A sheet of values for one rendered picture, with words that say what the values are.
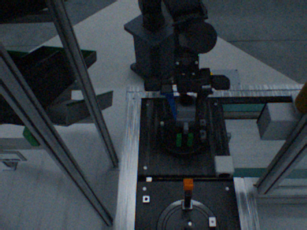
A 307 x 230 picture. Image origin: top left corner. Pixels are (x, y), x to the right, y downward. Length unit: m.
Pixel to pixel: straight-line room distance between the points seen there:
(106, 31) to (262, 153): 0.80
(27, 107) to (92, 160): 0.58
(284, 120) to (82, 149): 0.61
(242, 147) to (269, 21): 2.10
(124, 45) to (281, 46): 1.69
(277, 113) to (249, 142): 0.35
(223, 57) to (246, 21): 1.66
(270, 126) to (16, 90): 0.40
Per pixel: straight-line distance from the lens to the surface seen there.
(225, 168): 0.72
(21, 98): 0.31
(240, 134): 0.86
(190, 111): 0.64
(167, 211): 0.67
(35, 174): 0.93
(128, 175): 0.74
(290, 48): 2.62
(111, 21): 1.32
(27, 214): 0.89
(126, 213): 0.71
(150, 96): 0.86
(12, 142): 0.42
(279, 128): 0.53
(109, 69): 1.10
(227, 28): 2.67
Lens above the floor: 1.64
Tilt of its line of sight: 55 degrees down
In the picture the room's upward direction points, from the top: 4 degrees counter-clockwise
